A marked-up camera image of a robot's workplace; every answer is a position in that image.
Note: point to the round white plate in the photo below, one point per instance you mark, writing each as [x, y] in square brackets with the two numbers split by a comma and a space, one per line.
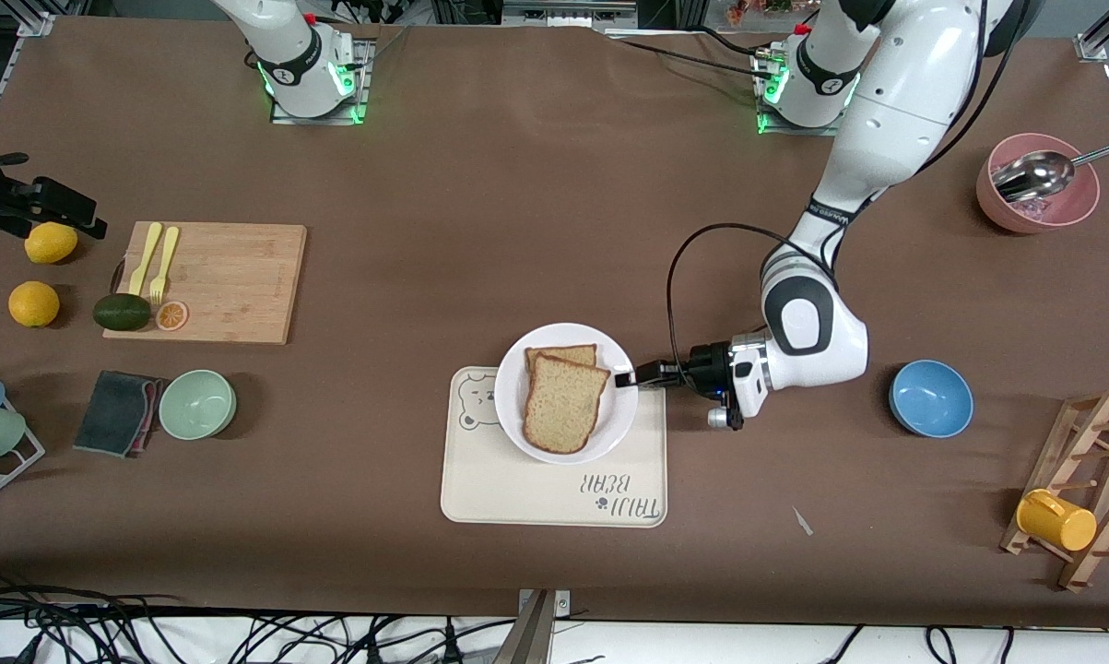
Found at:
[623, 424]

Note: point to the yellow plastic fork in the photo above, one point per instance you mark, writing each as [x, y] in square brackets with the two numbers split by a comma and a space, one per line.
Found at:
[165, 263]

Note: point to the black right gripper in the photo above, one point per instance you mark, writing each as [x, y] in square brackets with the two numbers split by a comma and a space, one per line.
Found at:
[1, 205]

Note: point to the shiny metal scoop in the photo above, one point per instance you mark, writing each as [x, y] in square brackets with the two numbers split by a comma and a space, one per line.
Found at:
[1033, 175]

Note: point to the yellow lemon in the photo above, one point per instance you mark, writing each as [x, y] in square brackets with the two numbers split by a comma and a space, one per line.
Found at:
[49, 249]
[34, 304]

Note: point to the bamboo cutting board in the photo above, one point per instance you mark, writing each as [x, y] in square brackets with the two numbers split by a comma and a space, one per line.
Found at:
[231, 286]

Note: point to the plain brown bread slice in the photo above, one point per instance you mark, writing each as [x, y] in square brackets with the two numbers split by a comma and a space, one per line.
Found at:
[563, 406]

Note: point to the grey metal bar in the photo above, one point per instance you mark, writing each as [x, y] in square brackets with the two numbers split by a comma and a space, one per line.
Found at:
[526, 636]

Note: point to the pink bowl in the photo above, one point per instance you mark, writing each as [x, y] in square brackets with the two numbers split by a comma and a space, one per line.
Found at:
[992, 198]

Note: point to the grey metal equipment box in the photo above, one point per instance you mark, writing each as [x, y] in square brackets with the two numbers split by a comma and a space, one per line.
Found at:
[568, 11]

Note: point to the wooden peg mug rack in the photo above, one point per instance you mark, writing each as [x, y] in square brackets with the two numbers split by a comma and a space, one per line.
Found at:
[1070, 452]

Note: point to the small white tape scrap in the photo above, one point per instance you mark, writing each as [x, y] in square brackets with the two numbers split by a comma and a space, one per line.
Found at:
[801, 521]

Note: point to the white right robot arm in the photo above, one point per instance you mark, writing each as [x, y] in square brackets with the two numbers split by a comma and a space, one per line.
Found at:
[300, 74]

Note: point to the pink folded cloth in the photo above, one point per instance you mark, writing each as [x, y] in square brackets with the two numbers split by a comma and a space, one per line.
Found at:
[155, 410]

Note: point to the dark green avocado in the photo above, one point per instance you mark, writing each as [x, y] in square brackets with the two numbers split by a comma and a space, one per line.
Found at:
[121, 313]

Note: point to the yellow plastic knife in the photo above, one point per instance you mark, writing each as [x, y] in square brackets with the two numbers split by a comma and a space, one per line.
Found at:
[146, 258]

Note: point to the pale green bowl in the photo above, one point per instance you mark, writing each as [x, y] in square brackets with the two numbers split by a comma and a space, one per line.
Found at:
[196, 406]

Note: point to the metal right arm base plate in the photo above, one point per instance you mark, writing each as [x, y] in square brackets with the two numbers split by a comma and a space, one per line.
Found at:
[362, 109]

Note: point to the small metal bracket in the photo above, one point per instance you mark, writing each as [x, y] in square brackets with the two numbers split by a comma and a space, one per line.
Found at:
[561, 604]

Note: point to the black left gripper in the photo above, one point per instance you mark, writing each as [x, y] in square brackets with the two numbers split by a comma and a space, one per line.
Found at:
[707, 367]

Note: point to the yellow mug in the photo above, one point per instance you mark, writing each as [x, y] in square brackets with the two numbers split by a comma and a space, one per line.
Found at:
[1061, 526]

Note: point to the blue bowl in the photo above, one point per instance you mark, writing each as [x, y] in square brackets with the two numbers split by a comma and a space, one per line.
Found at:
[930, 398]

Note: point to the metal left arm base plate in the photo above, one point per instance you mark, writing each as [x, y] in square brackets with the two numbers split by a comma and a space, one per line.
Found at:
[835, 131]

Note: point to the orange fruit slice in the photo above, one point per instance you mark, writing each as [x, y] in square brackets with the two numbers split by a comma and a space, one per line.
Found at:
[171, 315]

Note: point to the cream bear print tray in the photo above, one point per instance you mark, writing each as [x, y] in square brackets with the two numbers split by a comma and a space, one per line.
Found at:
[517, 498]

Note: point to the dark grey folded cloth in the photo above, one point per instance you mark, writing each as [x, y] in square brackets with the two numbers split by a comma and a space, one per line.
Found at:
[112, 413]

